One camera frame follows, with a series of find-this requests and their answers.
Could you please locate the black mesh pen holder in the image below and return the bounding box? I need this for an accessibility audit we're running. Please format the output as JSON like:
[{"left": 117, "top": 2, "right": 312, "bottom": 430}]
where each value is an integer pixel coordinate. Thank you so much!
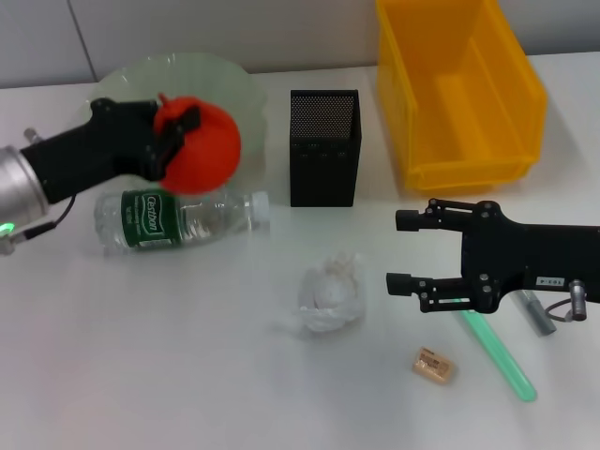
[{"left": 289, "top": 88, "right": 363, "bottom": 208}]

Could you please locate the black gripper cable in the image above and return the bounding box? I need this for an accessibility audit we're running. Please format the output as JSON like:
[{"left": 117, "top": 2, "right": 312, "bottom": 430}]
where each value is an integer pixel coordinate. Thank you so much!
[
  {"left": 8, "top": 194, "right": 79, "bottom": 243},
  {"left": 543, "top": 299, "right": 576, "bottom": 324}
]

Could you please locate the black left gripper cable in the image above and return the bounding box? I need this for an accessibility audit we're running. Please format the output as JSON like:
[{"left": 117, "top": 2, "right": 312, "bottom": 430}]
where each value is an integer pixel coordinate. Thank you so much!
[{"left": 8, "top": 194, "right": 79, "bottom": 243}]

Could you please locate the orange fruit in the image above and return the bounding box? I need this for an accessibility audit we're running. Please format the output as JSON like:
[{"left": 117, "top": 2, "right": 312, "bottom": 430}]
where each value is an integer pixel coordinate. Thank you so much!
[{"left": 153, "top": 92, "right": 243, "bottom": 196}]

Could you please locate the silver right connector plug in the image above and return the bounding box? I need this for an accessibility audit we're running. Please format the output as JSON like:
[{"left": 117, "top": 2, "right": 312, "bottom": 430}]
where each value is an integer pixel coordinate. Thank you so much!
[{"left": 567, "top": 278, "right": 590, "bottom": 323}]

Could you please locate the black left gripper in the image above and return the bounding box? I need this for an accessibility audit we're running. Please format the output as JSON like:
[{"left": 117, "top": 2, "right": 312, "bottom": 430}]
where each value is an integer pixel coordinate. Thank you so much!
[{"left": 21, "top": 97, "right": 203, "bottom": 205}]

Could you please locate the clear green-label water bottle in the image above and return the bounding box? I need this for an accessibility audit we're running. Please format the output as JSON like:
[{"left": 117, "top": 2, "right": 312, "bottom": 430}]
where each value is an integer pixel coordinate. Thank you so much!
[{"left": 93, "top": 187, "right": 272, "bottom": 257}]

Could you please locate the grey marker pen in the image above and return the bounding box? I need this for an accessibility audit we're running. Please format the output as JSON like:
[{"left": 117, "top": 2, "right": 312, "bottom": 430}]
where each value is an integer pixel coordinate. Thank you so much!
[{"left": 517, "top": 289, "right": 558, "bottom": 338}]

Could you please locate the green pen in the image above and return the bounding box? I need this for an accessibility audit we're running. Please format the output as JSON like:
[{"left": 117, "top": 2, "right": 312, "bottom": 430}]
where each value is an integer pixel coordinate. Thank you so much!
[{"left": 457, "top": 308, "right": 538, "bottom": 403}]

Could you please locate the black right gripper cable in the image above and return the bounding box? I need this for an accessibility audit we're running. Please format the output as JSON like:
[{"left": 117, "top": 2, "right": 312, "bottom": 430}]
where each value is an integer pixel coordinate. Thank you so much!
[{"left": 543, "top": 299, "right": 576, "bottom": 324}]

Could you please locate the beige eraser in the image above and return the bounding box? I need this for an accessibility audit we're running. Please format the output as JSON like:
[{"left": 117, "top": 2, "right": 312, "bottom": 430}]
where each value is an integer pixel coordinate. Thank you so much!
[{"left": 410, "top": 345, "right": 458, "bottom": 386}]

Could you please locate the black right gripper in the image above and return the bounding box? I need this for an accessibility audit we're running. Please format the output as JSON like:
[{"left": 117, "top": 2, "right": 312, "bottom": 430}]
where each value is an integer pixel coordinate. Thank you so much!
[{"left": 385, "top": 198, "right": 600, "bottom": 315}]

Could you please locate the white paper ball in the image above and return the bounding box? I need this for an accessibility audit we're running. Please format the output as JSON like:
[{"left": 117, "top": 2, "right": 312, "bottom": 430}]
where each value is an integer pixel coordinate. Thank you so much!
[{"left": 274, "top": 251, "right": 367, "bottom": 335}]

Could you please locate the yellow plastic bin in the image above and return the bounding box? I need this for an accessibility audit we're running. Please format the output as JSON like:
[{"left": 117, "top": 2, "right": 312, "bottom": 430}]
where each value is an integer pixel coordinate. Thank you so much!
[{"left": 374, "top": 0, "right": 548, "bottom": 193}]

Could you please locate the green glass fruit plate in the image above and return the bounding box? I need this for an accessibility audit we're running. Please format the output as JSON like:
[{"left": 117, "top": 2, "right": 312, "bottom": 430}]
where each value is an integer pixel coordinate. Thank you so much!
[{"left": 79, "top": 52, "right": 267, "bottom": 188}]

